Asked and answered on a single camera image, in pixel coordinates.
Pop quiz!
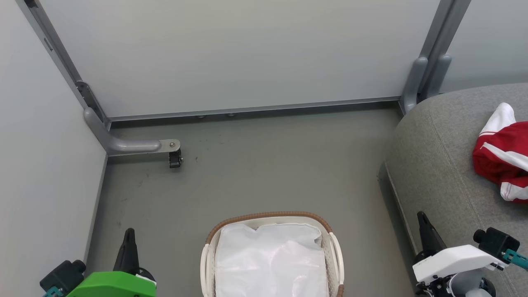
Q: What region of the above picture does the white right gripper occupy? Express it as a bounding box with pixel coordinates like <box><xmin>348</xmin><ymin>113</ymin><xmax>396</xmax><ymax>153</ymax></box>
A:
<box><xmin>412</xmin><ymin>211</ymin><xmax>506</xmax><ymax>285</ymax></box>

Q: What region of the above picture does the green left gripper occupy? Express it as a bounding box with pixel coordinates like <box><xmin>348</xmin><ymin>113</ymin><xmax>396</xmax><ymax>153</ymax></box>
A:
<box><xmin>66</xmin><ymin>228</ymin><xmax>158</xmax><ymax>297</ymax></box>

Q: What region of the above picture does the grey partition post double bracket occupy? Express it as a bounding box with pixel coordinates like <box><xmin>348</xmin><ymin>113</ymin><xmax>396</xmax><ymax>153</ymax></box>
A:
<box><xmin>398</xmin><ymin>0</ymin><xmax>471</xmax><ymax>116</ymax></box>

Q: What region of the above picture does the grey partition post with foot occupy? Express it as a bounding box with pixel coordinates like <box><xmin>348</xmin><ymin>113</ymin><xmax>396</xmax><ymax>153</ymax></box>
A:
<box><xmin>16</xmin><ymin>0</ymin><xmax>181</xmax><ymax>157</ymax></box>

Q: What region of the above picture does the grey fabric sofa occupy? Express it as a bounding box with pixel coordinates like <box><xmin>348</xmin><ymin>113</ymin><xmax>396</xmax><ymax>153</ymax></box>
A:
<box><xmin>377</xmin><ymin>82</ymin><xmax>528</xmax><ymax>297</ymax></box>

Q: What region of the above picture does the white laundry basket brown rim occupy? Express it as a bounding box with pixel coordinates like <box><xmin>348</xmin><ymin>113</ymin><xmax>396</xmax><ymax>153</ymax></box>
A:
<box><xmin>200</xmin><ymin>211</ymin><xmax>345</xmax><ymax>297</ymax></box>

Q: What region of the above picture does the grey partition bottom rail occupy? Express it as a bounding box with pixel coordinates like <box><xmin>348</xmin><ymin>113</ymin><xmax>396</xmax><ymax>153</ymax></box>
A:
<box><xmin>108</xmin><ymin>97</ymin><xmax>401</xmax><ymax>122</ymax></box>

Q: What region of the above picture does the red and white clothing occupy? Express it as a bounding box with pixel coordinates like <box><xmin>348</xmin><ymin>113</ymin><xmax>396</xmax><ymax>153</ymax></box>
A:
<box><xmin>472</xmin><ymin>102</ymin><xmax>528</xmax><ymax>203</ymax></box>

